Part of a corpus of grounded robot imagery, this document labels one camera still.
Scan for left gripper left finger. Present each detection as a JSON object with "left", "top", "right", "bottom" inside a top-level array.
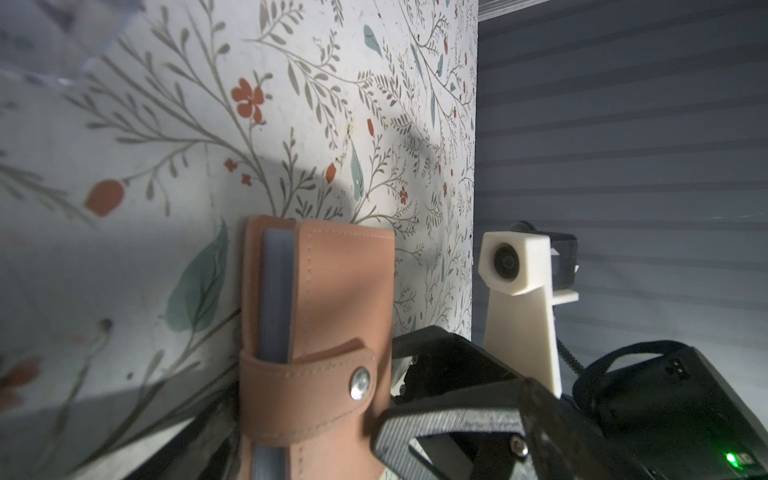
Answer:
[{"left": 128, "top": 383, "right": 240, "bottom": 480}]

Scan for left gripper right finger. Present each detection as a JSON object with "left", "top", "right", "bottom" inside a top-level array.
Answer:
[{"left": 371, "top": 379, "right": 651, "bottom": 479}]

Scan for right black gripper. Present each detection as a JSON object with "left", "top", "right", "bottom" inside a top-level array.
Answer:
[{"left": 391, "top": 326, "right": 767, "bottom": 479}]

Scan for pink leather card holder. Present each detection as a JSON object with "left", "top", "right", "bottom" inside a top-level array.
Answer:
[{"left": 239, "top": 216, "right": 395, "bottom": 479}]

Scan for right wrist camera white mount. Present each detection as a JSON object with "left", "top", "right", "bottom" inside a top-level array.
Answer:
[{"left": 477, "top": 231, "right": 579, "bottom": 397}]

